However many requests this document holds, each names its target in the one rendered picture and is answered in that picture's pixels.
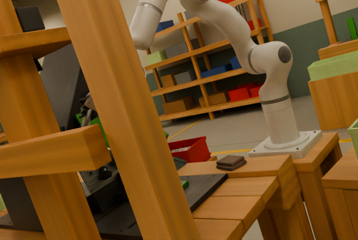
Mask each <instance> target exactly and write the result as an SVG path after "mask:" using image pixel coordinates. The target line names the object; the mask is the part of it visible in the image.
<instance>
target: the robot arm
mask: <svg viewBox="0 0 358 240"><path fill-rule="evenodd" d="M166 2H167V0H140V1H139V3H138V6H137V8H136V11H135V14H134V17H133V20H132V23H131V26H130V29H129V31H130V33H131V37H132V40H133V42H134V45H135V48H136V49H137V50H142V51H145V50H147V49H148V48H149V47H150V46H151V44H152V41H153V39H154V36H155V33H156V31H157V28H158V25H159V22H160V19H161V16H162V13H163V11H164V8H165V5H166ZM179 2H180V4H181V5H182V6H183V7H184V8H185V9H186V10H187V11H188V12H190V13H191V14H193V15H195V16H197V17H199V18H202V19H204V20H206V21H208V22H209V23H211V24H212V25H214V26H215V27H216V28H217V29H218V30H219V31H220V32H221V33H222V34H223V35H224V36H225V37H226V38H227V39H228V40H229V42H230V43H231V45H232V47H233V49H234V51H235V54H236V56H237V58H238V61H239V63H240V65H241V66H242V68H243V69H244V70H245V71H246V72H248V73H250V74H254V75H258V74H262V73H266V80H265V83H264V84H263V86H262V87H261V88H260V89H259V92H258V93H259V99H260V102H261V105H262V109H263V113H264V117H265V121H266V124H267V128H268V132H269V135H270V138H269V139H267V140H266V141H265V142H264V144H263V145H264V147H265V148H266V149H269V150H281V149H286V148H291V147H294V146H297V145H300V144H302V143H304V142H306V141H307V140H308V139H309V135H308V133H306V132H302V131H299V130H298V127H297V122H296V118H295V114H294V111H293V108H292V103H291V99H290V96H289V92H288V87H287V80H288V76H289V72H290V70H291V67H292V62H293V58H292V52H291V50H290V48H289V47H288V45H287V44H285V43H283V42H279V41H275V42H269V43H265V44H261V45H256V44H255V43H254V42H253V40H252V38H251V36H250V35H251V30H250V27H249V25H248V23H247V22H246V20H245V19H244V18H243V17H242V16H241V14H240V13H239V12H238V11H237V10H236V9H235V8H234V7H232V6H231V5H229V4H226V3H223V2H220V1H218V0H179ZM79 102H80V103H81V104H82V105H83V109H82V110H81V117H83V116H84V115H85V114H86V113H87V111H88V110H89V109H92V110H94V112H93V114H92V118H91V121H92V120H93V119H95V118H96V117H99V115H98V113H97V110H96V108H95V105H94V102H93V99H92V96H91V94H90V92H89V93H88V94H87V95H86V97H83V98H80V100H79Z"/></svg>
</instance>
